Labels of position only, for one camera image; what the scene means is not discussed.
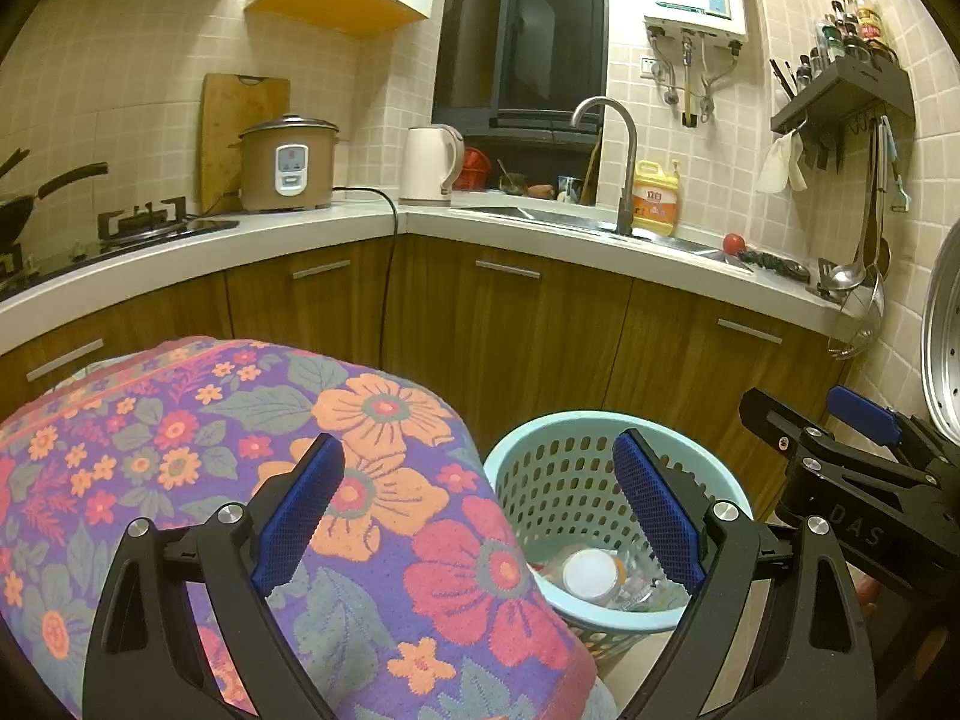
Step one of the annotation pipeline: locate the steel skimmer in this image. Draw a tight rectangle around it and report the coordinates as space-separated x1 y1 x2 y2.
827 270 886 361

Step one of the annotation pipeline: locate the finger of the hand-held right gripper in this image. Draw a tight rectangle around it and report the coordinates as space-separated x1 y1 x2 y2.
739 388 833 466
827 386 960 488

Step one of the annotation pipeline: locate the white hanging cloth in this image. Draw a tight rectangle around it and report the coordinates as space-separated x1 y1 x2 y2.
756 129 807 194

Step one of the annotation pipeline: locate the black wall shelf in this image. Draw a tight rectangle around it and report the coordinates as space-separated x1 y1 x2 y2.
770 60 917 137

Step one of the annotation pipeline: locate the wooden cutting board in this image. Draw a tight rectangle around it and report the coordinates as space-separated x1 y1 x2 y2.
199 73 292 216

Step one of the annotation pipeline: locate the steel kitchen faucet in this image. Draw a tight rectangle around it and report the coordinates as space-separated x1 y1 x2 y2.
571 96 640 236

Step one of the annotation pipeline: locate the white electric kettle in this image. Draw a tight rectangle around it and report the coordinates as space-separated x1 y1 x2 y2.
399 124 466 207

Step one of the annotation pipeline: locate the floral printed cloth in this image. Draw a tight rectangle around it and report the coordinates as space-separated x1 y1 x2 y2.
0 337 620 720

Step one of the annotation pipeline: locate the small white plastic bottle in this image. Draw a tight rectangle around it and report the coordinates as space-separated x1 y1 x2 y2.
561 547 629 602

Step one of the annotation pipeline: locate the black gas stove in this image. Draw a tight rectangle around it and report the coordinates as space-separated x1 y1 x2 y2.
0 195 239 293

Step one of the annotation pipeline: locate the black power cord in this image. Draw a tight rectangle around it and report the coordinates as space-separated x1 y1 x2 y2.
332 186 398 368

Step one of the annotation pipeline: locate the clear plastic wrapper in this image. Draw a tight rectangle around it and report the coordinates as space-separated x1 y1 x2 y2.
609 547 691 612

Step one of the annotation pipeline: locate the wooden base cabinet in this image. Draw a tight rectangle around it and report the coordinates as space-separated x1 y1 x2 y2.
0 232 863 518

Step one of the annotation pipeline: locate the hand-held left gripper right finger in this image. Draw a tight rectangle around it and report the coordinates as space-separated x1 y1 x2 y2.
611 427 878 720

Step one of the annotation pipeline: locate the steel steamer plate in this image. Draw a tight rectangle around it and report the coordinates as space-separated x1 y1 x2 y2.
919 217 960 443

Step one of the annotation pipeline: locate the steel ladle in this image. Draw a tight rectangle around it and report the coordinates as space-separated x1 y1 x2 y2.
825 120 890 293

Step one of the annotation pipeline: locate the row of seasoning bottles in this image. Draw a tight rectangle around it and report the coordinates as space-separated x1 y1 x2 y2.
795 0 897 83

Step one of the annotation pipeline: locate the black wok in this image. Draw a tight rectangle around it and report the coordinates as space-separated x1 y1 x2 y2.
0 150 110 245

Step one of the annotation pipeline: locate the steel sink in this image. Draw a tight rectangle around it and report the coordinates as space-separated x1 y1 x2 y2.
450 202 755 275

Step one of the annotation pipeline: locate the yellow dish soap bottle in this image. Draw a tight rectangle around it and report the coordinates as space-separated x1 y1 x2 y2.
632 160 682 239

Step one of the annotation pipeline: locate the blue hanging brush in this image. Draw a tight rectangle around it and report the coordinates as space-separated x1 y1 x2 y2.
877 116 912 212

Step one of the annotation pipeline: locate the beige rice cooker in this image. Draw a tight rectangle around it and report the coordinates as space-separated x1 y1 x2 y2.
238 114 342 212

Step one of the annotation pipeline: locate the light blue plastic basket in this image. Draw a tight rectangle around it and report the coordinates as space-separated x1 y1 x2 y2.
484 411 755 661

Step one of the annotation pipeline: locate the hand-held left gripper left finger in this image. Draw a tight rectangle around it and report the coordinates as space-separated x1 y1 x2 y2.
81 431 347 720

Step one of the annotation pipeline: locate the dark kitchen utensil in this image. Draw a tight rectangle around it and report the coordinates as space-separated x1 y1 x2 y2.
750 251 811 284

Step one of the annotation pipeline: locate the dark window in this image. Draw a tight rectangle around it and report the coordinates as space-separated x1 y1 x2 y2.
433 0 610 132

